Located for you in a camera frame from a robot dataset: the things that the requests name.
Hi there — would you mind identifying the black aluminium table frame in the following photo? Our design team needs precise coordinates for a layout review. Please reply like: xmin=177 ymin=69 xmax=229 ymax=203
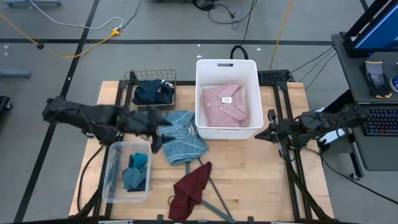
xmin=73 ymin=79 xmax=336 ymax=224

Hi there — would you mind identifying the black cable bundle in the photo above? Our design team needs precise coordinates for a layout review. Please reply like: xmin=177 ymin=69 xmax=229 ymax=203
xmin=192 ymin=0 xmax=259 ymax=30

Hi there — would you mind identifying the blue striped shirt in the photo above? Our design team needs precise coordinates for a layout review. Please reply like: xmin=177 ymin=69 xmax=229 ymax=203
xmin=158 ymin=109 xmax=210 ymax=166

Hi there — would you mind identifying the gold wire basket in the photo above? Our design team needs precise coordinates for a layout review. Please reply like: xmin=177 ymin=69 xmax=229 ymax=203
xmin=123 ymin=68 xmax=177 ymax=111

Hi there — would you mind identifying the clear plastic bin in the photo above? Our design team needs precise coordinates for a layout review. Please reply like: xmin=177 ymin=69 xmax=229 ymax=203
xmin=101 ymin=141 xmax=152 ymax=203

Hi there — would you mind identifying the grey stand base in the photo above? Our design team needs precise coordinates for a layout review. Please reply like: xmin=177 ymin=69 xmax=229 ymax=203
xmin=0 ymin=70 xmax=32 ymax=78

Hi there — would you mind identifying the white plastic laundry basket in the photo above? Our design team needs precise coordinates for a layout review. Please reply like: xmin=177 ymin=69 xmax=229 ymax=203
xmin=195 ymin=58 xmax=264 ymax=140

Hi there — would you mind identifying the white cable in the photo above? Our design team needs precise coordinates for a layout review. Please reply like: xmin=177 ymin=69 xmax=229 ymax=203
xmin=29 ymin=0 xmax=124 ymax=30

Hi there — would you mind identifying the black keyboard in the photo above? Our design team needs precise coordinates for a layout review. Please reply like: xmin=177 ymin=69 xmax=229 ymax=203
xmin=364 ymin=107 xmax=398 ymax=137

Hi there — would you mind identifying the grey black work glove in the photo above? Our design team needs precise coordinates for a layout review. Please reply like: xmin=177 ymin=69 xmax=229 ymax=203
xmin=360 ymin=60 xmax=393 ymax=100

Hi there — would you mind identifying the black equipment foot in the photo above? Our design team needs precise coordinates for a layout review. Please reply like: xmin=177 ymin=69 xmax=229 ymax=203
xmin=0 ymin=95 xmax=13 ymax=111

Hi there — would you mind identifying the black vented box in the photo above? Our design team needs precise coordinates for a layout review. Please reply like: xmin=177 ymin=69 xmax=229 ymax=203
xmin=257 ymin=69 xmax=292 ymax=84

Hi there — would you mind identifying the teal cloth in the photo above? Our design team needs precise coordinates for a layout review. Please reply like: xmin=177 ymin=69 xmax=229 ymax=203
xmin=129 ymin=152 xmax=149 ymax=175

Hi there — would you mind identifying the yellow cable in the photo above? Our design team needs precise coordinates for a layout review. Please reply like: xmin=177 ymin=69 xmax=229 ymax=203
xmin=269 ymin=0 xmax=295 ymax=71

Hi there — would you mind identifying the navy underwear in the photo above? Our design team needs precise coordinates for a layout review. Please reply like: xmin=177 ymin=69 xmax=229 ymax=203
xmin=132 ymin=79 xmax=175 ymax=106

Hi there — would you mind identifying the computer monitor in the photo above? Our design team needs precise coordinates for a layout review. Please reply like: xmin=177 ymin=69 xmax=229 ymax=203
xmin=343 ymin=0 xmax=398 ymax=58

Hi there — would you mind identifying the maroon cloth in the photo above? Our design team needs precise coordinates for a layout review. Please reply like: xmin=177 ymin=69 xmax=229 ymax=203
xmin=168 ymin=161 xmax=213 ymax=223

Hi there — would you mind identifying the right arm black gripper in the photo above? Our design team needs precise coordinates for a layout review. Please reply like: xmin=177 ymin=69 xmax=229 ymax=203
xmin=254 ymin=108 xmax=300 ymax=144

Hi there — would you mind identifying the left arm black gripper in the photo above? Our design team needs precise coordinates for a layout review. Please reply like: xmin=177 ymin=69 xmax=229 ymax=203
xmin=116 ymin=105 xmax=175 ymax=154

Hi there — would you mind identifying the yellow extension cord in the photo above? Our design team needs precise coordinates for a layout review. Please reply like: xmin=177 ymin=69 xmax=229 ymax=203
xmin=0 ymin=12 xmax=121 ymax=59

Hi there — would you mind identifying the pink shirt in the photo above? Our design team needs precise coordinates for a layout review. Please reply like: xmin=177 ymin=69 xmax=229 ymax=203
xmin=201 ymin=82 xmax=249 ymax=128

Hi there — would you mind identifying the grey side desk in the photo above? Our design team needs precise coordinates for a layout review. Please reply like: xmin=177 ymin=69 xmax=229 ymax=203
xmin=331 ymin=30 xmax=398 ymax=172

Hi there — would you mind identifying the blue cloth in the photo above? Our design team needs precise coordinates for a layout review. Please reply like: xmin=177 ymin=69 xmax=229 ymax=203
xmin=123 ymin=164 xmax=149 ymax=192

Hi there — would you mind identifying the black cable loop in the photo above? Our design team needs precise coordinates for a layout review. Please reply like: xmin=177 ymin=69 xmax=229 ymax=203
xmin=229 ymin=45 xmax=249 ymax=60

